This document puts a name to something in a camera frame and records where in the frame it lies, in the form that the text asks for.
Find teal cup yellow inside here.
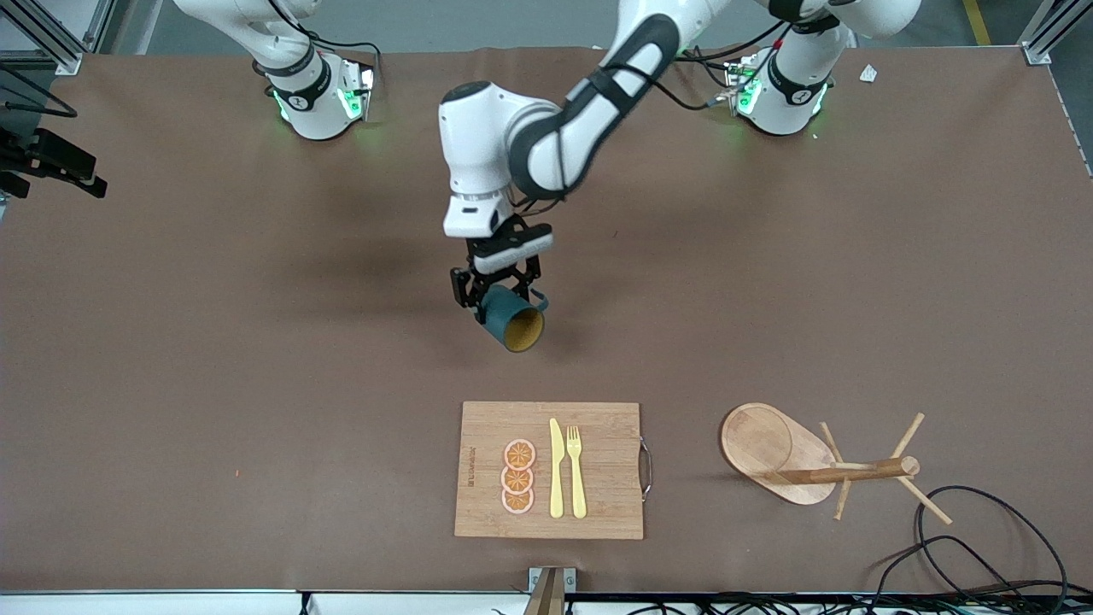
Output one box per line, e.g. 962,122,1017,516
474,284,549,354

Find yellow toy knife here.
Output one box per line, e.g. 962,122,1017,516
548,418,566,519

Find yellow toy fork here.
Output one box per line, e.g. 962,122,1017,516
566,425,588,520

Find bamboo cutting board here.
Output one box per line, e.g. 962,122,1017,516
454,401,645,541

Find brown table mat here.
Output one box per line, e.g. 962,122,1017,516
0,44,1093,595

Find wooden mug tree stand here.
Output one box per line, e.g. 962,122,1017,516
720,401,953,524

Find brown wooden bar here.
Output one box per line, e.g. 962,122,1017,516
523,568,566,615

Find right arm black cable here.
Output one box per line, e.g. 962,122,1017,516
0,60,79,118

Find aluminium frame profile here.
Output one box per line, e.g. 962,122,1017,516
0,0,116,76
1020,0,1093,65

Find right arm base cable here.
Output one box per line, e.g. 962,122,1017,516
265,0,383,82

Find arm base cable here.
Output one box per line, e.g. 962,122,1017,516
675,21,791,112
265,0,383,82

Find left arm base cable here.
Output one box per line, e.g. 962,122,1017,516
675,21,791,112

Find metal table edge bracket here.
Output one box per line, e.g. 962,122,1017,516
528,566,577,595

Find black looped cable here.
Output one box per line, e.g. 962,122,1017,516
915,485,1073,599
871,536,1026,599

